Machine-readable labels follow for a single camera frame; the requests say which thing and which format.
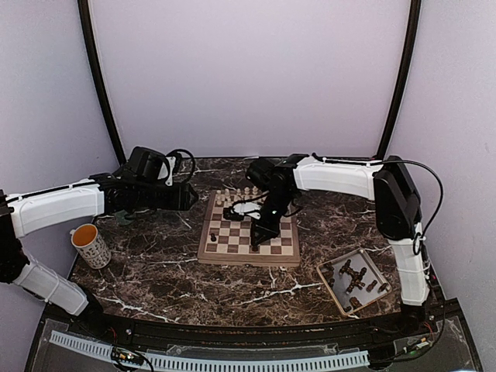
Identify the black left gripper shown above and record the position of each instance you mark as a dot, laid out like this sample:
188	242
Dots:
180	200

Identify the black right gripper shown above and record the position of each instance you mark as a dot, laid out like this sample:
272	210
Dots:
267	232

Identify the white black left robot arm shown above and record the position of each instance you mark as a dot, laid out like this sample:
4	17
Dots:
145	181

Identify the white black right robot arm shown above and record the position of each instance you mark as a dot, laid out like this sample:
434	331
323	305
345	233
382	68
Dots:
387	183

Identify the small green circuit board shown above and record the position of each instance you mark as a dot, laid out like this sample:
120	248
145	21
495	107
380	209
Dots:
121	355

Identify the clear glass jar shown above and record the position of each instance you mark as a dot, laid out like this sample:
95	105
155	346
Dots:
123	218

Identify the patterned cup orange inside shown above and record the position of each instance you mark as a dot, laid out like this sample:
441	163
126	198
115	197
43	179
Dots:
91	246

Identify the wooden tray with metal base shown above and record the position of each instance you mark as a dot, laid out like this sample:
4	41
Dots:
354	286

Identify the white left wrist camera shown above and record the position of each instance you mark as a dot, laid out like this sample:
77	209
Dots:
171	166

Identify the white slotted cable duct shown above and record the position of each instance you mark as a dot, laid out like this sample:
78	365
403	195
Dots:
160	362

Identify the black front mounting rail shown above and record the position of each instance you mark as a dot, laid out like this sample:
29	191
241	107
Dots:
278	322

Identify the black right frame post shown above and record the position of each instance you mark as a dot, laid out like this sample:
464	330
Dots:
402	77

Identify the black frame post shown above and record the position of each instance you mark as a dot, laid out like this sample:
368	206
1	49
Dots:
98	80
402	77

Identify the black left frame post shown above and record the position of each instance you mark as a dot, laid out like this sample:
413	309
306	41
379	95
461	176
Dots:
98	80

